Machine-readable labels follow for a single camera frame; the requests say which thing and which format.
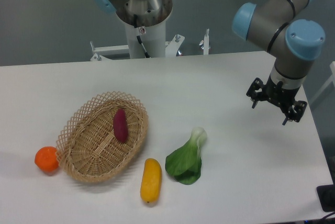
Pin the white furniture leg right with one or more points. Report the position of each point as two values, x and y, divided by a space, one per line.
326 88

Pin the orange tangerine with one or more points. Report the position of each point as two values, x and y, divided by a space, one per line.
46 159

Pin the yellow mango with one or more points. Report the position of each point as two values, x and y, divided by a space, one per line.
151 181

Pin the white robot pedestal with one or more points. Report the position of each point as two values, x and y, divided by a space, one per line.
145 26

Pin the green bok choy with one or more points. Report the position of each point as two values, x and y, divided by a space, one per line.
184 164

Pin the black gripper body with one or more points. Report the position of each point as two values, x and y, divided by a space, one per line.
277 95

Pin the black device at table edge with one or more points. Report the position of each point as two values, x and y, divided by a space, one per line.
326 197

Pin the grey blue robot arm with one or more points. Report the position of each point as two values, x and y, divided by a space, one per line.
273 27

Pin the purple sweet potato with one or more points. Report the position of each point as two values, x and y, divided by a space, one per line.
120 126

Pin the woven wicker basket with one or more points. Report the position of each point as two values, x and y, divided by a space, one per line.
87 149

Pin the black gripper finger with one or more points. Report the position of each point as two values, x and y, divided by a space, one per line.
256 92
293 112

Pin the white pedestal base frame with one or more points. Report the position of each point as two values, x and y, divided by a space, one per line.
172 48

